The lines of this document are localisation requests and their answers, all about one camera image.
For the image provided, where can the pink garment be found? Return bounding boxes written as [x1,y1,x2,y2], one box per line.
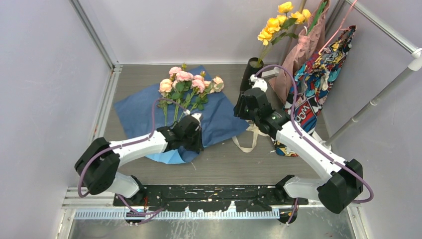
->
[269,2,330,103]

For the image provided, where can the yellow flowers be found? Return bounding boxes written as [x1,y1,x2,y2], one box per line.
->
[255,1,311,67]

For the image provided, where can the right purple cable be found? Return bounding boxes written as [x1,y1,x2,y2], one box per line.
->
[254,64,375,226]

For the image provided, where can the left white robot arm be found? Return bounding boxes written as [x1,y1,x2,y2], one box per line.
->
[74,113,204,206]

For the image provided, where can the white slotted cable duct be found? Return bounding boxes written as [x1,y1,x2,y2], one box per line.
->
[74,209,280,220]

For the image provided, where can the pink clothes hanger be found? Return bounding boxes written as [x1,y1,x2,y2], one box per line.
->
[318,0,358,55]

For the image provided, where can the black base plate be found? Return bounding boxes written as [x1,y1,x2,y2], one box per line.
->
[109,185,295,212]

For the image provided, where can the green clothes hanger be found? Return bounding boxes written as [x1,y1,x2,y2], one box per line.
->
[306,0,330,36]

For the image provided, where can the cream ribbon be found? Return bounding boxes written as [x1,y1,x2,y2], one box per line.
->
[231,120,269,153]

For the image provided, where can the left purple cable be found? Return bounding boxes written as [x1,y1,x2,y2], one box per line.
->
[77,98,192,226]

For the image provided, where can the colourful cartoon print garment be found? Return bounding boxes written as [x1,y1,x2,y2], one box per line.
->
[272,25,357,158]

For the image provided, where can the purple cable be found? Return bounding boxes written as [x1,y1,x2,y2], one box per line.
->
[254,64,375,226]
[77,98,192,226]

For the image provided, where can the pink rose stem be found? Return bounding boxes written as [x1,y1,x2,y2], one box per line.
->
[182,71,206,111]
[159,79,173,126]
[169,63,194,105]
[203,77,224,107]

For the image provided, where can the black vase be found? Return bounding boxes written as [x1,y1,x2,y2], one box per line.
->
[239,57,263,92]

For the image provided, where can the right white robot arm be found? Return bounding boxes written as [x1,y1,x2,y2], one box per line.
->
[234,88,363,214]

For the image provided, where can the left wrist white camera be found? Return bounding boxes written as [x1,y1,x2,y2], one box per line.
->
[184,110,203,123]

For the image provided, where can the white metal clothes rack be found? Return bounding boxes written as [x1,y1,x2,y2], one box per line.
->
[318,0,422,157]

